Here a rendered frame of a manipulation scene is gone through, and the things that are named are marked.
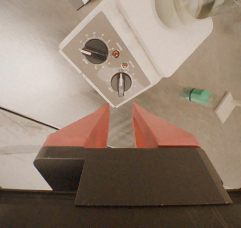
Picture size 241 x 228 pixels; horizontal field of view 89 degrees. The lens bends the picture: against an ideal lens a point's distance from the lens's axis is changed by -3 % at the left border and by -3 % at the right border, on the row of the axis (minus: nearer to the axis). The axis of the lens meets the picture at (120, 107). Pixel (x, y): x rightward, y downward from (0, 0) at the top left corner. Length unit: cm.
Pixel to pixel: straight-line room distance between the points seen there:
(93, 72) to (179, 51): 12
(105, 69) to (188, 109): 27
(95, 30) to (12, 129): 19
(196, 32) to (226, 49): 26
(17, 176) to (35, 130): 9
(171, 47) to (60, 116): 20
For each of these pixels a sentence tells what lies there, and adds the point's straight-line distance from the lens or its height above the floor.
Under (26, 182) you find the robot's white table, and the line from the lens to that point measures 32.
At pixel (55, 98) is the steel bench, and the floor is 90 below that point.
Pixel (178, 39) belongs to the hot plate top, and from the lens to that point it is 21.
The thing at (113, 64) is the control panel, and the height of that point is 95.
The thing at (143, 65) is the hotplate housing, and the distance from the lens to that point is 19.
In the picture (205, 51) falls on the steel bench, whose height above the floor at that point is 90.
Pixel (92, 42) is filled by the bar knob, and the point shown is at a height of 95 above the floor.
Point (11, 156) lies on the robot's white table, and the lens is 29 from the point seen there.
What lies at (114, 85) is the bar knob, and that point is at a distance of 20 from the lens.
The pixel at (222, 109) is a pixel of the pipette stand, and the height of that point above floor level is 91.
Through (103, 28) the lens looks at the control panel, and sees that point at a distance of 18.
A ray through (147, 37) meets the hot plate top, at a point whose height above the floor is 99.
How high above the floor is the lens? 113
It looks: 61 degrees down
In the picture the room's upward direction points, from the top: 124 degrees clockwise
